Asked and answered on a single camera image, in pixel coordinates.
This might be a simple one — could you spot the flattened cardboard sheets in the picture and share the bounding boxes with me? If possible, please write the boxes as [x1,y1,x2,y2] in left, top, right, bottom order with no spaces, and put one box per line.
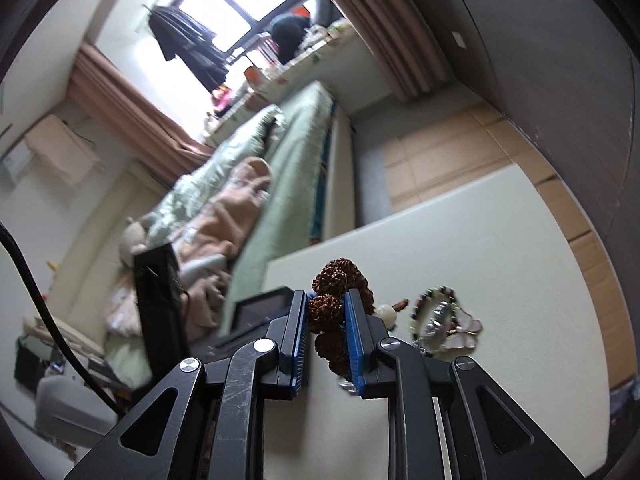
[382,102,638,389]

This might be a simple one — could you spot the green black beaded bracelet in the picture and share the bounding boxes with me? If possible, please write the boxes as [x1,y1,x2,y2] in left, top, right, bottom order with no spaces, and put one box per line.
[408,286,459,356]

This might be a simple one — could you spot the white wall socket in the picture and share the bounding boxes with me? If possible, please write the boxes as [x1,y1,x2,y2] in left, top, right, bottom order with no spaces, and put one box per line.
[451,32,466,49]

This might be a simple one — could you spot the white butterfly pendant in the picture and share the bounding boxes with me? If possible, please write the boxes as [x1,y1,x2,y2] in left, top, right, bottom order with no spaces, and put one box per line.
[424,302,483,353]

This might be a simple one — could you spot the black cable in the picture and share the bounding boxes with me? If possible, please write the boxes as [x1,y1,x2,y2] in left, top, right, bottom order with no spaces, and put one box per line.
[0,221,122,413]

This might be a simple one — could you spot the left pink curtain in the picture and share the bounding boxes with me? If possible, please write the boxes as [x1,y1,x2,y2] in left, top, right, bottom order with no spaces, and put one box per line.
[67,42,214,183]

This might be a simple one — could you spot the pink brown curtain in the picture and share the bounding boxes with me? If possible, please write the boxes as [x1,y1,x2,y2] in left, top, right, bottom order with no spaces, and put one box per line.
[332,0,452,102]

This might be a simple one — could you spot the floral green quilt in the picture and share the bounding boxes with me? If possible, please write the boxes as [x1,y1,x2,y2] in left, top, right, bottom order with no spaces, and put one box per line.
[145,105,285,246]

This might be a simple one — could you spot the black jewelry box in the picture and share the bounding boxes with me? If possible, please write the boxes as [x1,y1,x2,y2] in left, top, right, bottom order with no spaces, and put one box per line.
[190,286,294,363]

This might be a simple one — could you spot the black hanging clothes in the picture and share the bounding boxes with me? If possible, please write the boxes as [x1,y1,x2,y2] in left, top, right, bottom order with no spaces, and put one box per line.
[148,6,228,92]

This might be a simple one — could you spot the green bed mattress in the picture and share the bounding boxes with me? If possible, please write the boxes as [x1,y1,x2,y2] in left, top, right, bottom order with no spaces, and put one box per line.
[106,81,336,389]

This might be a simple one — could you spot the dark bag on sill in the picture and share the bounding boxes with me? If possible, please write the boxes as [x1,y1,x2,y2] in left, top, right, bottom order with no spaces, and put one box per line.
[269,13,310,65]

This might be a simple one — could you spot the brown rudraksha bead bracelet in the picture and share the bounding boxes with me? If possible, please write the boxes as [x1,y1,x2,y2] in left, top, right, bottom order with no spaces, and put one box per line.
[306,257,377,380]

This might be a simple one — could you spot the white bed frame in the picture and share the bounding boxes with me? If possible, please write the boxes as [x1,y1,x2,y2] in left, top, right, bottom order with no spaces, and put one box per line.
[320,105,356,242]

